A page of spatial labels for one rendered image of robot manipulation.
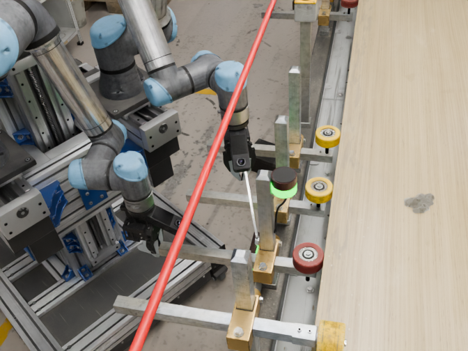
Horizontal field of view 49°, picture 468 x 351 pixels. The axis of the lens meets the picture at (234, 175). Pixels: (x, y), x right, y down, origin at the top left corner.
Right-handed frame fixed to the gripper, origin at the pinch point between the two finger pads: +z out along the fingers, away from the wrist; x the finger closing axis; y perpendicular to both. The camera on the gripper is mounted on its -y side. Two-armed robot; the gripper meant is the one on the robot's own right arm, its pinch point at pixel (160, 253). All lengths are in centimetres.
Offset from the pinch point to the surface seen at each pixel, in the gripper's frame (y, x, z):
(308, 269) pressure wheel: -42.3, 3.8, -7.9
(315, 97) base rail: -33, -99, 12
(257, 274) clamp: -29.2, 4.9, -4.3
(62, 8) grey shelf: 179, -255, 57
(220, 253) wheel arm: -18.0, 0.1, -4.1
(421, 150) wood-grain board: -70, -46, -9
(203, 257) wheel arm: -13.6, 1.4, -3.2
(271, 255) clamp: -32.0, -0.9, -5.4
